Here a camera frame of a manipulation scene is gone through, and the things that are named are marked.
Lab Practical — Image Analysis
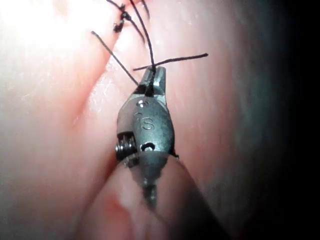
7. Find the right arm needle driver jaw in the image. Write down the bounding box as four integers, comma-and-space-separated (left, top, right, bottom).
133, 66, 155, 98
152, 65, 168, 98

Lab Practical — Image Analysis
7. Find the right arm needle driver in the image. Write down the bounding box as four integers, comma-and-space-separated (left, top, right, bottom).
115, 92, 175, 168

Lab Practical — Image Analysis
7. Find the black stitching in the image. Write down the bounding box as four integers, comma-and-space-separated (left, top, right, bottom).
90, 2, 209, 86

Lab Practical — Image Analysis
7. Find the tissue pad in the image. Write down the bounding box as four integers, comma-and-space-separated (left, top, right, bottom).
0, 0, 291, 240

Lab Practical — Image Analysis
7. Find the black thread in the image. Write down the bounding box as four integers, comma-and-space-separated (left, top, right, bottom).
106, 0, 156, 97

